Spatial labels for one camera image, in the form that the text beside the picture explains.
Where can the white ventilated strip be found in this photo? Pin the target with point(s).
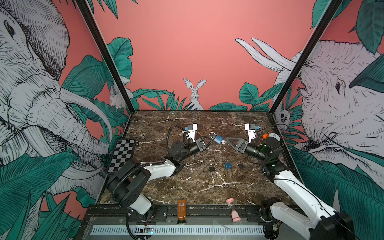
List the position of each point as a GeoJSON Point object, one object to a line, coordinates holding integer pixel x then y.
{"type": "Point", "coordinates": [178, 230]}

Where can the blue padlock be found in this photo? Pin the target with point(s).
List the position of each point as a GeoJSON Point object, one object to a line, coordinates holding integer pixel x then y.
{"type": "Point", "coordinates": [217, 139]}
{"type": "Point", "coordinates": [228, 166]}

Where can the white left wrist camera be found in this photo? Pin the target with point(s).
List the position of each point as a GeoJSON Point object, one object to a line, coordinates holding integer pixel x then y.
{"type": "Point", "coordinates": [190, 132]}

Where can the black white checkerboard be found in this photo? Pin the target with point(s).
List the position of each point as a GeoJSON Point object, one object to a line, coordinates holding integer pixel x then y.
{"type": "Point", "coordinates": [123, 151]}

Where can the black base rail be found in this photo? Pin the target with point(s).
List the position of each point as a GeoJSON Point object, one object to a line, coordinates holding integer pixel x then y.
{"type": "Point", "coordinates": [163, 213]}

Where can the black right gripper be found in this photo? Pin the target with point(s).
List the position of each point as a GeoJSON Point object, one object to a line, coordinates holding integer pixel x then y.
{"type": "Point", "coordinates": [243, 146]}

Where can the black corner frame post left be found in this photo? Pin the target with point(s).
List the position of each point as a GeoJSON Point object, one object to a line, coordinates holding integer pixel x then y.
{"type": "Point", "coordinates": [102, 46]}

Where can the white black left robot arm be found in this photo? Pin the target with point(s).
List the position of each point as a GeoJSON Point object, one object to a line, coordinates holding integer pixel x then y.
{"type": "Point", "coordinates": [126, 186]}

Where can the pink hourglass timer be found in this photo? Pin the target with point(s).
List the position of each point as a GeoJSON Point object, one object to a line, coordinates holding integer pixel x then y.
{"type": "Point", "coordinates": [235, 216]}

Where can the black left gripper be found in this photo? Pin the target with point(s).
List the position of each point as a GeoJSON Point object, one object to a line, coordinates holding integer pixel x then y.
{"type": "Point", "coordinates": [203, 147]}

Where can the black corner frame post right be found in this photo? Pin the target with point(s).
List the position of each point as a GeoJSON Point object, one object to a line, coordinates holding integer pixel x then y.
{"type": "Point", "coordinates": [323, 23]}

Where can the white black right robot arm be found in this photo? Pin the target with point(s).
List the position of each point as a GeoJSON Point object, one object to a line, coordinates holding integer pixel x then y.
{"type": "Point", "coordinates": [318, 221]}

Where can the orange rectangular device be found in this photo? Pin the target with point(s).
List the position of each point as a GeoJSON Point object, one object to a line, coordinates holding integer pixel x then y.
{"type": "Point", "coordinates": [181, 212]}

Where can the black corner frame post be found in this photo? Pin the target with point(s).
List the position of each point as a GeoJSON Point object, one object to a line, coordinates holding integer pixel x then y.
{"type": "Point", "coordinates": [102, 46]}
{"type": "Point", "coordinates": [323, 23]}

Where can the black padlock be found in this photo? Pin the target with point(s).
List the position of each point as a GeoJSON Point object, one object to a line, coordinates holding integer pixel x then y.
{"type": "Point", "coordinates": [212, 168]}
{"type": "Point", "coordinates": [241, 165]}

